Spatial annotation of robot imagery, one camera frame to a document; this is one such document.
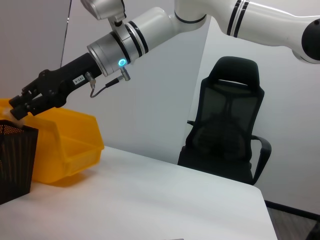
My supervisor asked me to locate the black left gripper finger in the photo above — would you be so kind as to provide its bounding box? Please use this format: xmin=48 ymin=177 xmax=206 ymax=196
xmin=306 ymin=219 xmax=320 ymax=240

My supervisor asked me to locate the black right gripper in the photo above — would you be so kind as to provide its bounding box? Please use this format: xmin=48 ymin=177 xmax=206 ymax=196
xmin=8 ymin=52 xmax=104 ymax=120

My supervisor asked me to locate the beige eraser with barcode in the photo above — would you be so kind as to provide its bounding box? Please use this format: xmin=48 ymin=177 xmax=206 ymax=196
xmin=0 ymin=106 xmax=26 ymax=127

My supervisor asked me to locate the black mesh pen holder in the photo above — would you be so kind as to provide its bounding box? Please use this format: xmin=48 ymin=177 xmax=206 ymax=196
xmin=0 ymin=119 xmax=40 ymax=206

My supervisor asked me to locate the yellow plastic bin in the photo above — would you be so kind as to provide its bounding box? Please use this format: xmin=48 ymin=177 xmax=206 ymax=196
xmin=0 ymin=98 xmax=105 ymax=187

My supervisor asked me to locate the black mesh office chair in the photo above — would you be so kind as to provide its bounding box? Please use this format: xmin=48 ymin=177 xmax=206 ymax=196
xmin=177 ymin=56 xmax=272 ymax=186

